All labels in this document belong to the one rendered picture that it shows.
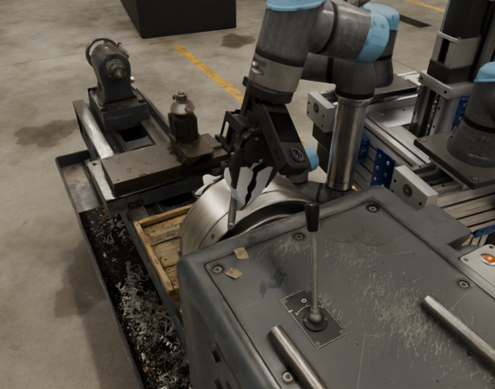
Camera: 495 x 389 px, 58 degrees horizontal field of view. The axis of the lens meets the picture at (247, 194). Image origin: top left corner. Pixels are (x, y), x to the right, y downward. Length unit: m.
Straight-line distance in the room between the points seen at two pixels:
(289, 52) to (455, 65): 0.83
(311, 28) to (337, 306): 0.39
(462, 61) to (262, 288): 0.95
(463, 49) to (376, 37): 0.71
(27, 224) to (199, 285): 2.35
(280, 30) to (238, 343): 0.42
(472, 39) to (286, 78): 0.83
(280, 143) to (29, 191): 2.75
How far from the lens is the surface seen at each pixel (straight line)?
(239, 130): 0.69
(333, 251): 0.75
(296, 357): 0.60
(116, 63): 1.91
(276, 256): 0.73
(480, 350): 0.67
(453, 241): 0.84
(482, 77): 1.18
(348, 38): 0.68
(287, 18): 0.64
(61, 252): 2.72
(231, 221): 0.67
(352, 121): 1.16
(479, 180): 1.19
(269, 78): 0.65
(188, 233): 0.93
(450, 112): 1.45
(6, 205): 3.21
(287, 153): 0.63
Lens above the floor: 1.78
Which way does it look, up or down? 38 degrees down
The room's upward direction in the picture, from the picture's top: straight up
